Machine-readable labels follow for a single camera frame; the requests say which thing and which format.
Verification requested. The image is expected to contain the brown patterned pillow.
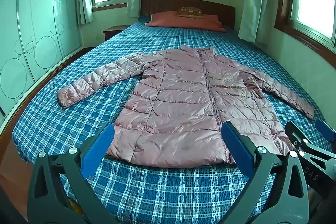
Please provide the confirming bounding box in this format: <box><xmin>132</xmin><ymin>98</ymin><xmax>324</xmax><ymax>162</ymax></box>
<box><xmin>175</xmin><ymin>7</ymin><xmax>205</xmax><ymax>19</ymax></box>

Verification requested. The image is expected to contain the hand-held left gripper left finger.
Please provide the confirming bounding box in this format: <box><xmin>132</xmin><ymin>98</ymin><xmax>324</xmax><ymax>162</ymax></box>
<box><xmin>28</xmin><ymin>123</ymin><xmax>116</xmax><ymax>224</ymax></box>

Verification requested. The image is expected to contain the orange pillow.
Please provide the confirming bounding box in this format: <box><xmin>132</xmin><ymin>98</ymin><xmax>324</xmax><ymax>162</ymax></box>
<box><xmin>145</xmin><ymin>11</ymin><xmax>226</xmax><ymax>32</ymax></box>

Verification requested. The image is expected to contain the green glass wardrobe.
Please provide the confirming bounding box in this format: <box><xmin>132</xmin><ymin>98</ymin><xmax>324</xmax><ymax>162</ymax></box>
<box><xmin>0</xmin><ymin>0</ymin><xmax>84</xmax><ymax>117</ymax></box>

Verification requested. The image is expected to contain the pink puffer jacket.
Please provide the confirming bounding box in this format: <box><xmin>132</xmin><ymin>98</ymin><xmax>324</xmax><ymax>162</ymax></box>
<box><xmin>57</xmin><ymin>45</ymin><xmax>315</xmax><ymax>169</ymax></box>

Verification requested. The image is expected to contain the bed with blue plaid sheet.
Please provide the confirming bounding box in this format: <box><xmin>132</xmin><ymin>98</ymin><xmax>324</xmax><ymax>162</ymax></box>
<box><xmin>12</xmin><ymin>14</ymin><xmax>336</xmax><ymax>224</ymax></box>

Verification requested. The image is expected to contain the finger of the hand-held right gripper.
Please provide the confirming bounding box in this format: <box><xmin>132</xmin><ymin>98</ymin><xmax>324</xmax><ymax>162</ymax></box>
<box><xmin>285</xmin><ymin>122</ymin><xmax>336</xmax><ymax>161</ymax></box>
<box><xmin>314</xmin><ymin>119</ymin><xmax>336</xmax><ymax>142</ymax></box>

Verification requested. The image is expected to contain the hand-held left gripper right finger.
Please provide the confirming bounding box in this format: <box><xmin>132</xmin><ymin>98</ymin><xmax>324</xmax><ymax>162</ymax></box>
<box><xmin>222</xmin><ymin>121</ymin><xmax>310</xmax><ymax>224</ymax></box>

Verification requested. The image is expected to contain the wooden nightstand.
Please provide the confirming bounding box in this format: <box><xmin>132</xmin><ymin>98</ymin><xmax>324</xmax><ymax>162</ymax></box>
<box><xmin>102</xmin><ymin>25</ymin><xmax>130</xmax><ymax>41</ymax></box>

